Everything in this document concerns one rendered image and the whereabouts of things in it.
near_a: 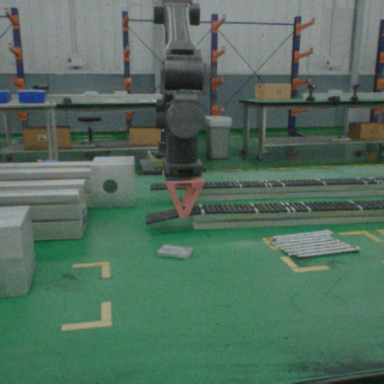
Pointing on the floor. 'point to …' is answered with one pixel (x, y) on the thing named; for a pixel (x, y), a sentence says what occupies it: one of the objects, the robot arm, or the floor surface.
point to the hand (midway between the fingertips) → (183, 209)
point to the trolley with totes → (33, 98)
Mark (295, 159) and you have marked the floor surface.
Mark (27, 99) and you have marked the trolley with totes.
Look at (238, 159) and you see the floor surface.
